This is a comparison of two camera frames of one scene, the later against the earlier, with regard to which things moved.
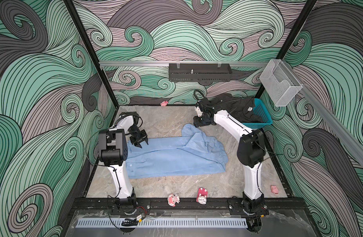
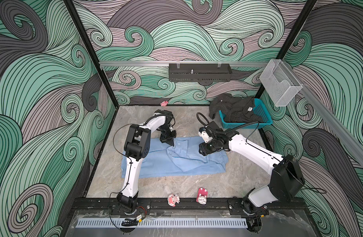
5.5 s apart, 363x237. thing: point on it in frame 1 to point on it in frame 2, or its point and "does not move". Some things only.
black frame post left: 92,54 does not move
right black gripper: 197,123 to 204,150
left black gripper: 144,138 to 170,139
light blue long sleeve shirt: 193,153 does not move
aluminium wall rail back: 184,63 does not move
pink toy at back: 164,103 does not move
